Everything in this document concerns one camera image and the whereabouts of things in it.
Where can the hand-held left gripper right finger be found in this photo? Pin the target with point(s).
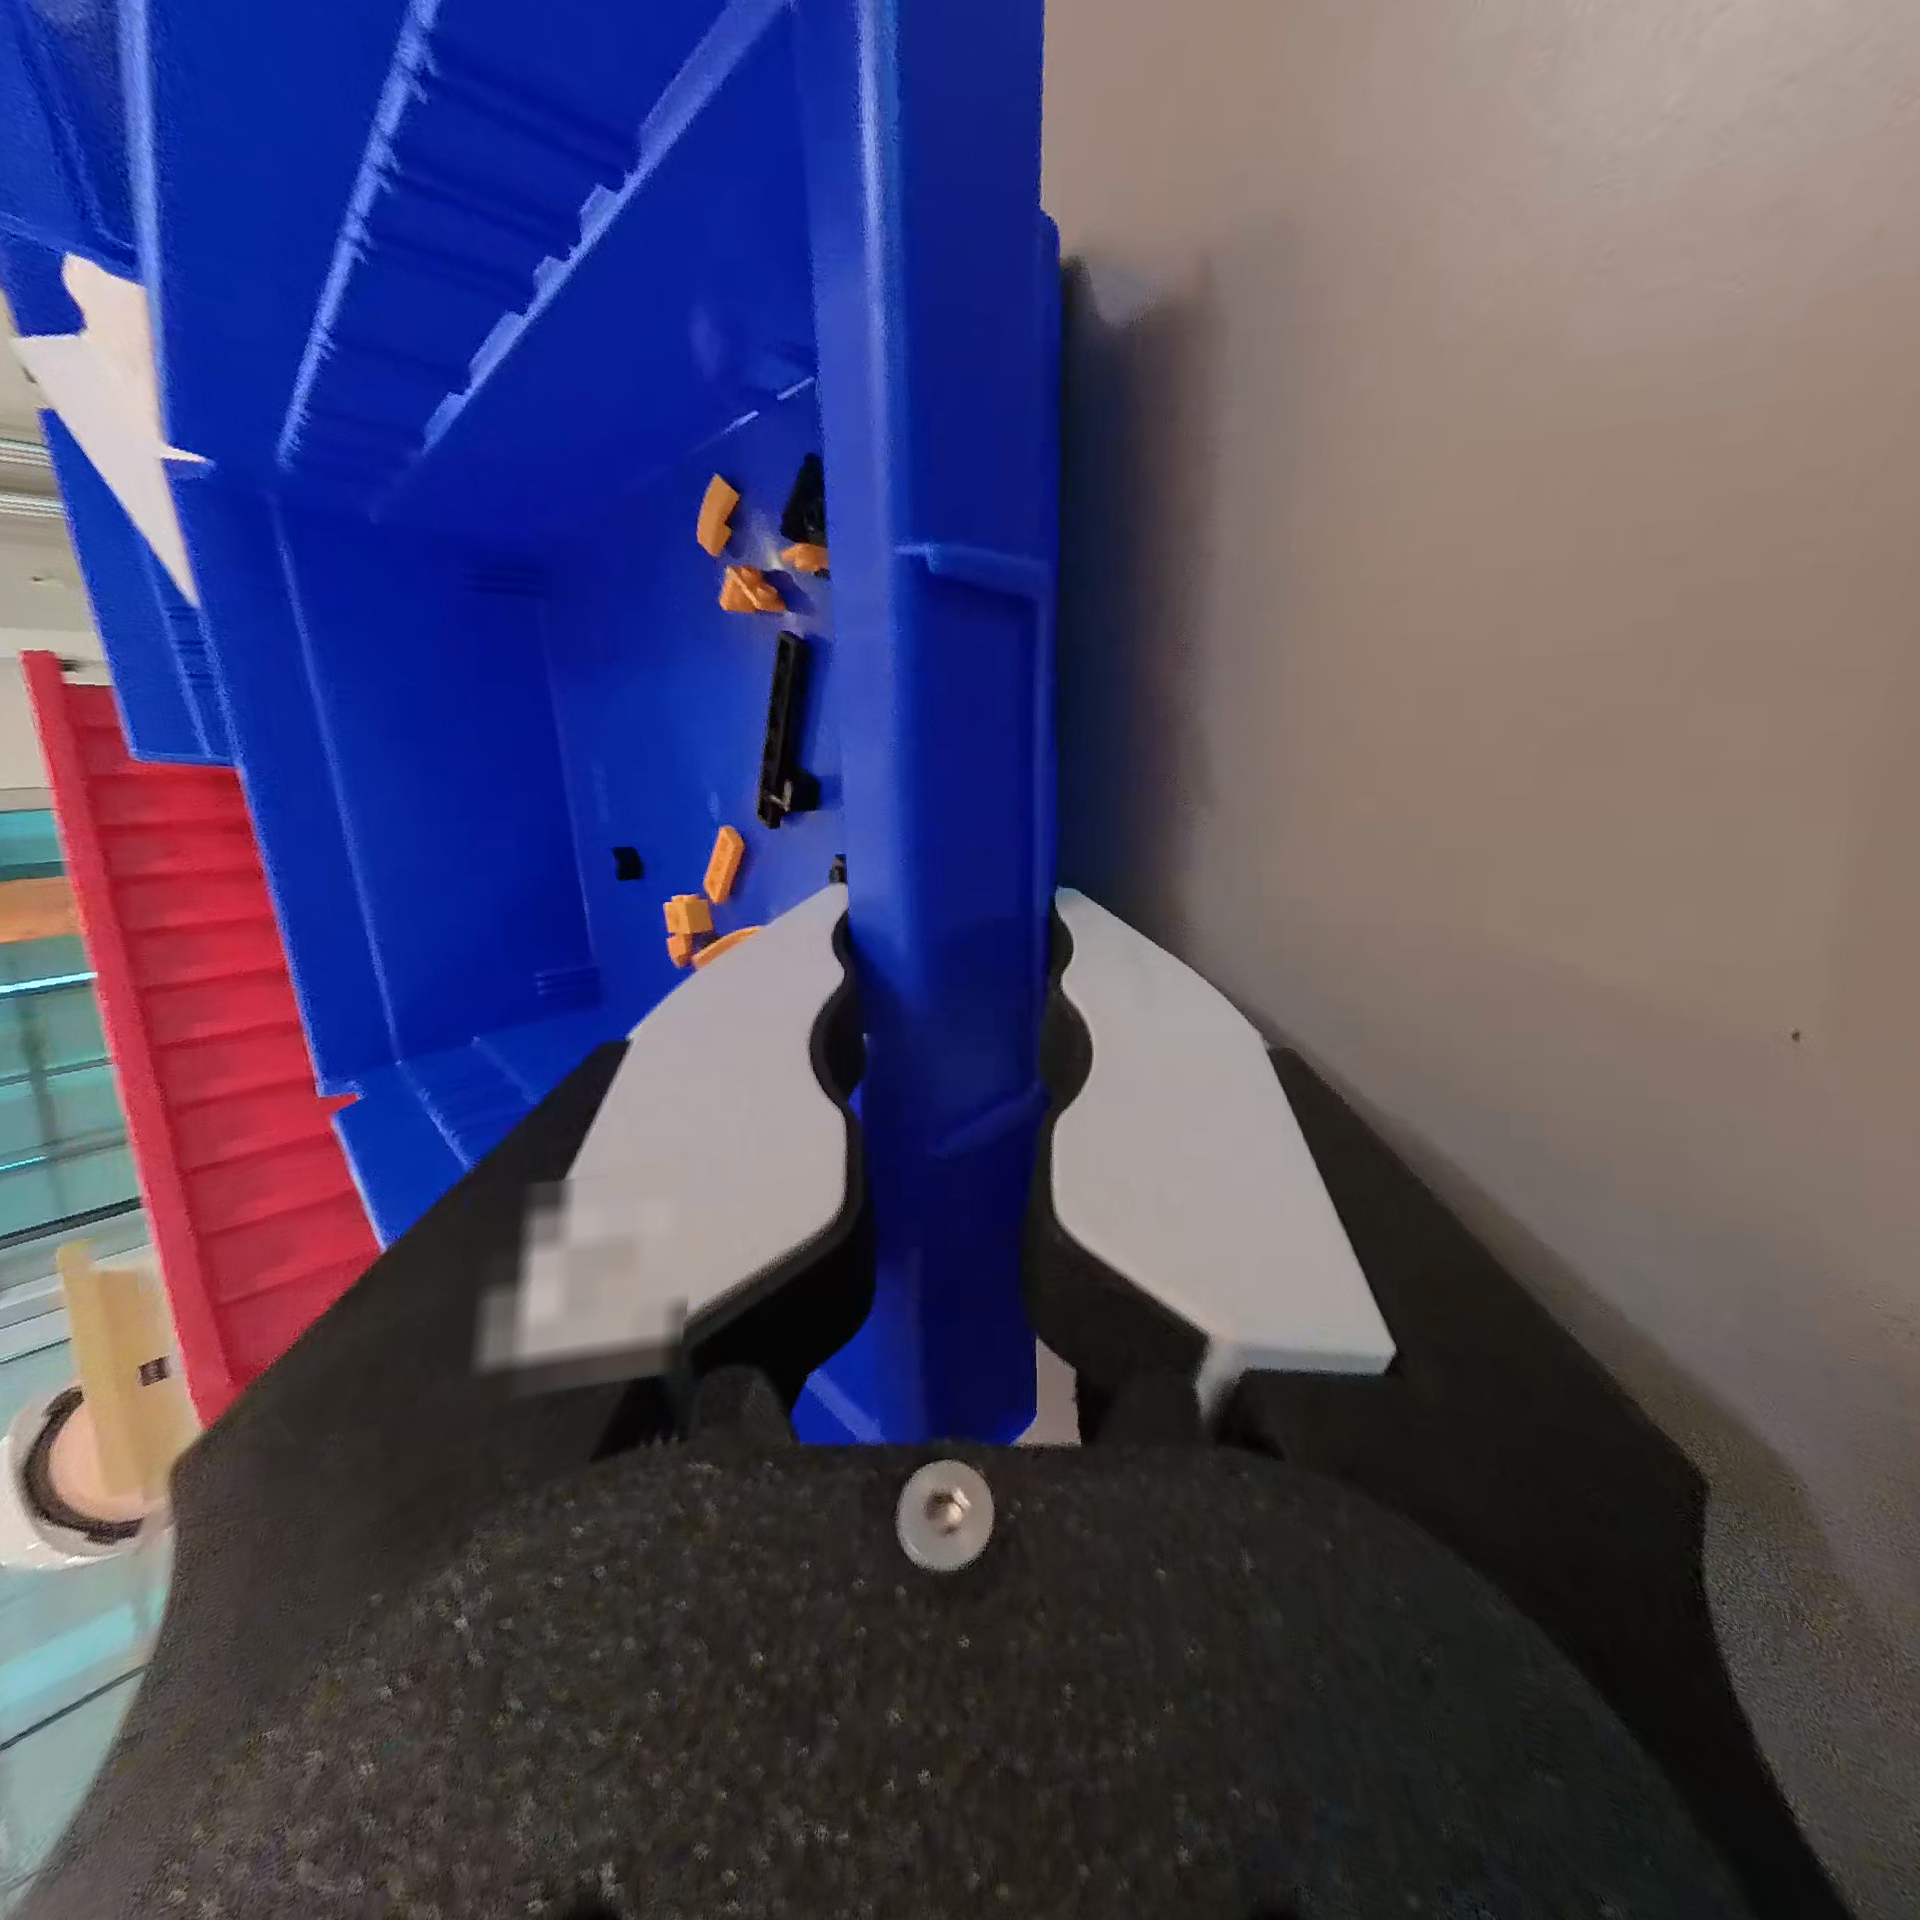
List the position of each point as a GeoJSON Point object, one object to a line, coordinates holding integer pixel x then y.
{"type": "Point", "coordinates": [1199, 1186]}

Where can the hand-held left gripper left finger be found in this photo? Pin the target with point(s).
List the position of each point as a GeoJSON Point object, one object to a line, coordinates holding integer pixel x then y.
{"type": "Point", "coordinates": [720, 1095]}

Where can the blue plastic bin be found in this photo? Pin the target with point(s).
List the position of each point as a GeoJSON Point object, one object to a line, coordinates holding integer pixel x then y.
{"type": "Point", "coordinates": [944, 599]}
{"type": "Point", "coordinates": [164, 673]}

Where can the grey desk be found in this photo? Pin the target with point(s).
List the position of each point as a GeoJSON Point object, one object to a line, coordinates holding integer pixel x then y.
{"type": "Point", "coordinates": [1499, 599]}

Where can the black loose brick pieces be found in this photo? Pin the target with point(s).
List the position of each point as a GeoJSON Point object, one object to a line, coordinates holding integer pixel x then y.
{"type": "Point", "coordinates": [785, 718]}

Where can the red plastic bin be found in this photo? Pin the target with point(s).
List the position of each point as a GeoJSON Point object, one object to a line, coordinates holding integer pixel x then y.
{"type": "Point", "coordinates": [193, 975]}

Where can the tan upright object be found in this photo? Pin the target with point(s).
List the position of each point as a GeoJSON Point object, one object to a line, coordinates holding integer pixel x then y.
{"type": "Point", "coordinates": [129, 1367]}

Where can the white round roll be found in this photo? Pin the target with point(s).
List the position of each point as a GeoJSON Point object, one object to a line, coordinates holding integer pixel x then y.
{"type": "Point", "coordinates": [45, 1499]}

